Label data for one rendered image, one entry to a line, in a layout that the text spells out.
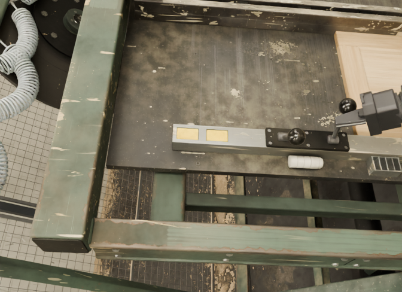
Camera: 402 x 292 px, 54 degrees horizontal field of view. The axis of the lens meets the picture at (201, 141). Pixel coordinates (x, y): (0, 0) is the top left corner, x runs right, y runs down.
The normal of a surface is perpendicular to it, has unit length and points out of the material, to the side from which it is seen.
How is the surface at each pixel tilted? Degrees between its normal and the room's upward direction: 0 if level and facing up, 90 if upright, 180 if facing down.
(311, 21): 90
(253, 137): 58
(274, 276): 0
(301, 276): 0
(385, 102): 25
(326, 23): 90
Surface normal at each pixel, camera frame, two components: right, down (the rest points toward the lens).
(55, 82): 0.60, -0.39
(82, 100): 0.08, -0.49
